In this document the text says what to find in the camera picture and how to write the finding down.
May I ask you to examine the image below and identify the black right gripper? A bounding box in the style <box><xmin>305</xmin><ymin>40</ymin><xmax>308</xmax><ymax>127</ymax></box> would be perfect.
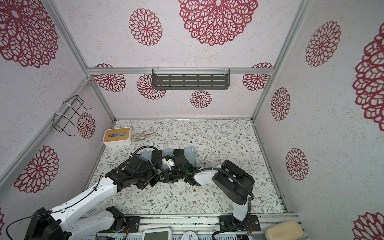
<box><xmin>154</xmin><ymin>169</ymin><xmax>188</xmax><ymax>184</ymax></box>

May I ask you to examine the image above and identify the light blue phone case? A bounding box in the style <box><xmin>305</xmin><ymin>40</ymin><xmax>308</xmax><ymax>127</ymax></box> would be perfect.
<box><xmin>184</xmin><ymin>147</ymin><xmax>196</xmax><ymax>167</ymax></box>
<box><xmin>162</xmin><ymin>148</ymin><xmax>174</xmax><ymax>159</ymax></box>
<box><xmin>140</xmin><ymin>151</ymin><xmax>152</xmax><ymax>162</ymax></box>

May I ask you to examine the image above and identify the black phone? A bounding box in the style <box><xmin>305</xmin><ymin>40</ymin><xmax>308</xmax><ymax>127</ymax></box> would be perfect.
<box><xmin>151</xmin><ymin>150</ymin><xmax>163</xmax><ymax>166</ymax></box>
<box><xmin>173</xmin><ymin>149</ymin><xmax>185</xmax><ymax>158</ymax></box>

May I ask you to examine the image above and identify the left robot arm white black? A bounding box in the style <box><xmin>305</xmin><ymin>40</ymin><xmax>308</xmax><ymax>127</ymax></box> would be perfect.
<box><xmin>25</xmin><ymin>155</ymin><xmax>161</xmax><ymax>240</ymax></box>

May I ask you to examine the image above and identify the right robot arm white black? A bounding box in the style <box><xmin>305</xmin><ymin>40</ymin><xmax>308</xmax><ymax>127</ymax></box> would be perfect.
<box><xmin>157</xmin><ymin>155</ymin><xmax>255</xmax><ymax>221</ymax></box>

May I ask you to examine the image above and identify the white box with wooden top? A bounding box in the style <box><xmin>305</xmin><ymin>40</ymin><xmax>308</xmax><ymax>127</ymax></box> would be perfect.
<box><xmin>103</xmin><ymin>127</ymin><xmax>132</xmax><ymax>148</ymax></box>

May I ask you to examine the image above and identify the white digital display device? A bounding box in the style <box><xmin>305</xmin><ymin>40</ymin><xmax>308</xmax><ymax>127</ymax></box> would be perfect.
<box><xmin>142</xmin><ymin>228</ymin><xmax>173</xmax><ymax>240</ymax></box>

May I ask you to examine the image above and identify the round white dial timer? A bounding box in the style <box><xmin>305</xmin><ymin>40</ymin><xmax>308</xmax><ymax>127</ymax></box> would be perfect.
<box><xmin>181</xmin><ymin>231</ymin><xmax>199</xmax><ymax>240</ymax></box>

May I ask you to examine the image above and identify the beige sponge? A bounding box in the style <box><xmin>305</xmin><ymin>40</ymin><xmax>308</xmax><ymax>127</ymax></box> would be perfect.
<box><xmin>265</xmin><ymin>221</ymin><xmax>304</xmax><ymax>240</ymax></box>

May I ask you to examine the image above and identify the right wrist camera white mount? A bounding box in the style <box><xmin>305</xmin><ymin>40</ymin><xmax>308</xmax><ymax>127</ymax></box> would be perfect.
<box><xmin>161</xmin><ymin>156</ymin><xmax>176</xmax><ymax>170</ymax></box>

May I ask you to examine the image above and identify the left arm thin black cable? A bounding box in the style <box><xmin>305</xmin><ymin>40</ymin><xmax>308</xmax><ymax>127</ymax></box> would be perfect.
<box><xmin>5</xmin><ymin>145</ymin><xmax>161</xmax><ymax>240</ymax></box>

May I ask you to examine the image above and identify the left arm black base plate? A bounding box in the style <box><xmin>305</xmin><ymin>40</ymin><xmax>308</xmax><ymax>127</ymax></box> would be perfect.
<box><xmin>120</xmin><ymin>216</ymin><xmax>141</xmax><ymax>234</ymax></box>

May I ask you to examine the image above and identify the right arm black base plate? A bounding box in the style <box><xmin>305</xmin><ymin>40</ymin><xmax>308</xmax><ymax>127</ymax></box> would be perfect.
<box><xmin>219</xmin><ymin>215</ymin><xmax>261</xmax><ymax>232</ymax></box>

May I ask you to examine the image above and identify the grey wall shelf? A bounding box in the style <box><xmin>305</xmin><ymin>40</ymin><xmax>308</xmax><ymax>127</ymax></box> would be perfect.
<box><xmin>152</xmin><ymin>69</ymin><xmax>231</xmax><ymax>90</ymax></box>

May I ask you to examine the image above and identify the black wire wall basket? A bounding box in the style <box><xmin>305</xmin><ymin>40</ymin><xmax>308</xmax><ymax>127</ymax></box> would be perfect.
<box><xmin>52</xmin><ymin>95</ymin><xmax>91</xmax><ymax>137</ymax></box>

